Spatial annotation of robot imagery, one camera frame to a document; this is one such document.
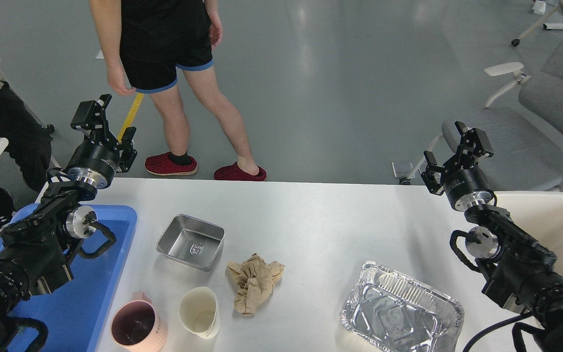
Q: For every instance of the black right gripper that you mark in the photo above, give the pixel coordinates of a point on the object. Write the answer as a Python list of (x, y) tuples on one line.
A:
[(467, 186)]

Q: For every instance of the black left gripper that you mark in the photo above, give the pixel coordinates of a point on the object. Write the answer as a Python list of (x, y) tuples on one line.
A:
[(99, 157)]

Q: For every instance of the pink HOME mug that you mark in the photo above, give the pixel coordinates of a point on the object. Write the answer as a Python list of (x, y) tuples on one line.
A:
[(138, 327)]

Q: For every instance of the standing person in shorts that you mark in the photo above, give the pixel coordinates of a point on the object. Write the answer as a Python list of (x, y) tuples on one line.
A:
[(144, 44)]

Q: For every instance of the aluminium foil tray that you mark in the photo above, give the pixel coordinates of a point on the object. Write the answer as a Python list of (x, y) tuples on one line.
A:
[(397, 313)]

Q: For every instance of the grey office chair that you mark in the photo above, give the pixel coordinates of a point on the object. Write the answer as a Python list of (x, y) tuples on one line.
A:
[(528, 148)]

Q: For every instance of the blue plastic tray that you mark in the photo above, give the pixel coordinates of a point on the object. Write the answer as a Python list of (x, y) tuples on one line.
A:
[(76, 313)]

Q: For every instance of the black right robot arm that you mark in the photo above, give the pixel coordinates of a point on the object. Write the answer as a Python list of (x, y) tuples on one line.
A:
[(518, 270)]

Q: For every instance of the crumpled brown paper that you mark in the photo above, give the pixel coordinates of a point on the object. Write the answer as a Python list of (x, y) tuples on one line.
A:
[(256, 280)]

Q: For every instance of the seated person at left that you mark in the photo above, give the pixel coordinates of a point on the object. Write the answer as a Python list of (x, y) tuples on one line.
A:
[(28, 144)]

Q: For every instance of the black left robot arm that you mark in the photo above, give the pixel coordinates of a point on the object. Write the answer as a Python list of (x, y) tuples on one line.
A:
[(39, 249)]

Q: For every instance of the cream plastic bin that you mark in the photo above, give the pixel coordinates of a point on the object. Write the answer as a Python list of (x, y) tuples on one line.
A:
[(540, 214)]

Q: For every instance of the cream paper cup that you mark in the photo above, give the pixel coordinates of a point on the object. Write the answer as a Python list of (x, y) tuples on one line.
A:
[(198, 312)]

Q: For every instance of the square stainless steel tray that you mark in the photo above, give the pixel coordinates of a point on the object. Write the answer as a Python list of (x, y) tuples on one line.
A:
[(192, 242)]

